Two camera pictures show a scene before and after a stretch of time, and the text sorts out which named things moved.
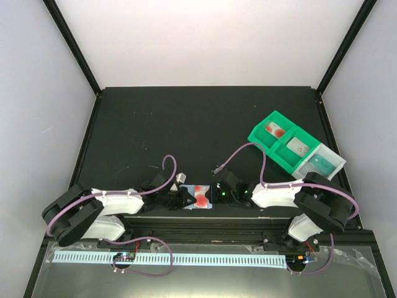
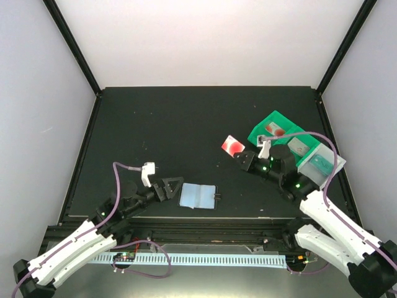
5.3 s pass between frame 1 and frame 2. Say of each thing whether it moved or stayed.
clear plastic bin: stayed
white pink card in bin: stayed
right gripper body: moved
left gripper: moved
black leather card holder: stayed
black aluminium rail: stayed
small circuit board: stayed
